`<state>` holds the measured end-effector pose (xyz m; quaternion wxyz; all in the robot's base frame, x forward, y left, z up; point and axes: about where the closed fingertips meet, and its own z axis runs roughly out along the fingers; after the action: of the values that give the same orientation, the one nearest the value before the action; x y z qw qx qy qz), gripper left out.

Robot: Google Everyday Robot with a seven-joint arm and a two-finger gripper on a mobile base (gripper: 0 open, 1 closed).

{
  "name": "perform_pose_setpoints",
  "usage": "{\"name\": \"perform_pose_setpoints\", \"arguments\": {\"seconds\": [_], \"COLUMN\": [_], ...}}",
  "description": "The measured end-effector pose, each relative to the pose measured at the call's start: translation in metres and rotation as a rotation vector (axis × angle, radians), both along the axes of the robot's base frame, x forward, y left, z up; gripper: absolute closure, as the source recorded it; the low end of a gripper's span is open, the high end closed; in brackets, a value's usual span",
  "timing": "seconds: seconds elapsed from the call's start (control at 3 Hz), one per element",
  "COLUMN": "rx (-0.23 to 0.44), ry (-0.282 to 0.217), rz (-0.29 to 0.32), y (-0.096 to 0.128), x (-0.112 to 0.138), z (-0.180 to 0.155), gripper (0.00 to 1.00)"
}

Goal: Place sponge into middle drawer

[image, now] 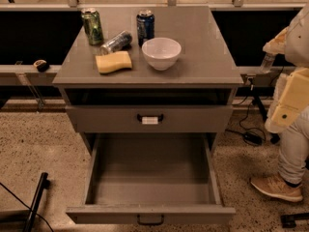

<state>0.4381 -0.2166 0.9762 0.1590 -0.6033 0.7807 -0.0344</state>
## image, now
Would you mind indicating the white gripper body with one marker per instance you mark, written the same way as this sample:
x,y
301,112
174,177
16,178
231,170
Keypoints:
x,y
297,45

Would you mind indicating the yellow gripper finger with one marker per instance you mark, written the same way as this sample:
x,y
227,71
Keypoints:
x,y
277,44

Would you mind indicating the yellow sponge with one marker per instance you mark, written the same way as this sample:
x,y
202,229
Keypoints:
x,y
113,62

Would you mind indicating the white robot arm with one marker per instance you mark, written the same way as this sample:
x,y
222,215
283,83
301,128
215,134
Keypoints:
x,y
297,40

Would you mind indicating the grey drawer cabinet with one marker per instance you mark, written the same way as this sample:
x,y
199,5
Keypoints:
x,y
205,73

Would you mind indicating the closed grey upper drawer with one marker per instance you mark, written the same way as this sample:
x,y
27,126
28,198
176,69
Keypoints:
x,y
149,118

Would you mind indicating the open grey lower drawer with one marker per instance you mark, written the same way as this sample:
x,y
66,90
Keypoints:
x,y
151,179

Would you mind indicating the clear plastic water bottle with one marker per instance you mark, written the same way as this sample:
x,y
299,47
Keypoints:
x,y
267,63

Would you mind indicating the black tripod leg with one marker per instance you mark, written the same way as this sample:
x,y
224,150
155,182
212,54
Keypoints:
x,y
274,137

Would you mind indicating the person's leg in beige trousers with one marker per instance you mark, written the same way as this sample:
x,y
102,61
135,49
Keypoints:
x,y
294,149

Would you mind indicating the tan sneaker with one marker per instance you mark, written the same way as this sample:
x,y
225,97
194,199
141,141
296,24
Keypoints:
x,y
274,186

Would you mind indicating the white ceramic bowl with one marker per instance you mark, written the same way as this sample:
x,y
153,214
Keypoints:
x,y
161,53

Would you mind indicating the black bar bottom right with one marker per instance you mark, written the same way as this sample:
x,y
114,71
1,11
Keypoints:
x,y
288,221

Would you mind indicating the blue soda can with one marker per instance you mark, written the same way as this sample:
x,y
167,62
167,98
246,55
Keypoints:
x,y
145,21

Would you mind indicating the silver blue lying can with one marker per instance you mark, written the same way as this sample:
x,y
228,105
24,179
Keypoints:
x,y
117,43

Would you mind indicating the green soda can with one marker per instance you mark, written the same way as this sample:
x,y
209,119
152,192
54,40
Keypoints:
x,y
92,26

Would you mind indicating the tape measure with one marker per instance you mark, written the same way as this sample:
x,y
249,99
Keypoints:
x,y
41,65

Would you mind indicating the black metal stand leg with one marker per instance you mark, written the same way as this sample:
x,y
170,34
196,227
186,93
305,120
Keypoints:
x,y
42,185

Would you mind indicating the black power adapter with cable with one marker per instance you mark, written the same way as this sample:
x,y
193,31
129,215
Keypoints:
x,y
251,135

